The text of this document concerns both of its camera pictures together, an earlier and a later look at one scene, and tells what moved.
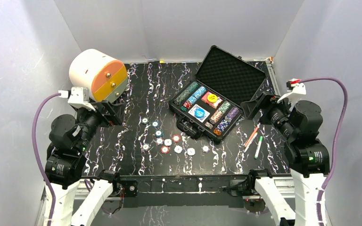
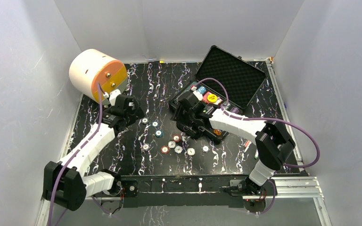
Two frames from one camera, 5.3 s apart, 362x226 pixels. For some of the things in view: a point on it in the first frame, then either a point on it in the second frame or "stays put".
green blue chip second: x=155 y=124 stays put
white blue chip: x=191 y=151 stays put
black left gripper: x=108 y=111 -> x=129 y=106
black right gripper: x=250 y=107 -> x=181 y=120
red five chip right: x=176 y=138 stays put
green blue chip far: x=144 y=120 stays put
